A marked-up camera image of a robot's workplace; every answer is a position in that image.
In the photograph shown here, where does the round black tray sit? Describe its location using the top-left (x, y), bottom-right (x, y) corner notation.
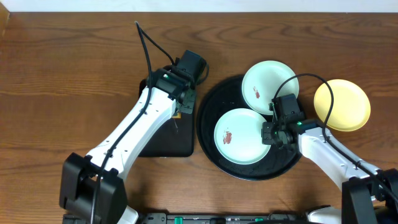
top-left (196, 75), bottom-right (302, 180)

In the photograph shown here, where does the yellow plate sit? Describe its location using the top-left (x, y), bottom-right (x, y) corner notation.
top-left (313, 79), bottom-right (371, 132)

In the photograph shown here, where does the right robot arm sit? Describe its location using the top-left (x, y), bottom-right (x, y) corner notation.
top-left (261, 119), bottom-right (397, 223)

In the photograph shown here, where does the light green plate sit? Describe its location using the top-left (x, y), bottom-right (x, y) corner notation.
top-left (241, 60), bottom-right (295, 115)
top-left (213, 108), bottom-right (271, 165)

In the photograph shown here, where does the green and yellow sponge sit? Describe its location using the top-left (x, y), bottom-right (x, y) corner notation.
top-left (172, 113), bottom-right (181, 119)

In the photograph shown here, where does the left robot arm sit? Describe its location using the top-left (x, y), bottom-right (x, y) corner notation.
top-left (59, 65), bottom-right (203, 223)

